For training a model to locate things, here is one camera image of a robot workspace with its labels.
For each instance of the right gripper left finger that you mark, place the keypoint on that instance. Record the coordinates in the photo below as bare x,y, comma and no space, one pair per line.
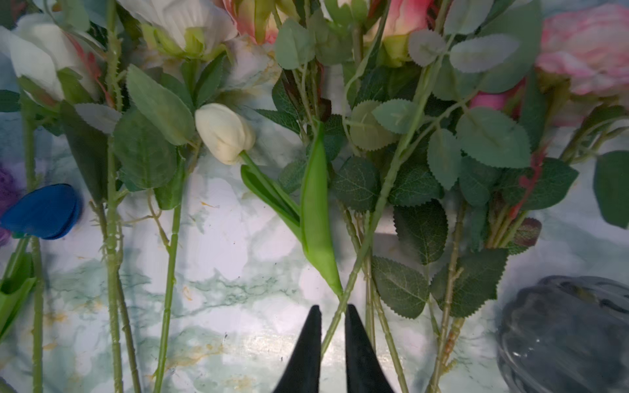
303,368

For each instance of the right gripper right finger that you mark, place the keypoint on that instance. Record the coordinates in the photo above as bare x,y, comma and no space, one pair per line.
364,373

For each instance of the blue purple glass vase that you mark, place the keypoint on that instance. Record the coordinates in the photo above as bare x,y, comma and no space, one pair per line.
9,193

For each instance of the front pink grey glass vase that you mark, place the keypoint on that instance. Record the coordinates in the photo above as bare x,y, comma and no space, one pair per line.
566,334

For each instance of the pile of artificial flowers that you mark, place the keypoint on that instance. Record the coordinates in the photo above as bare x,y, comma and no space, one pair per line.
194,176

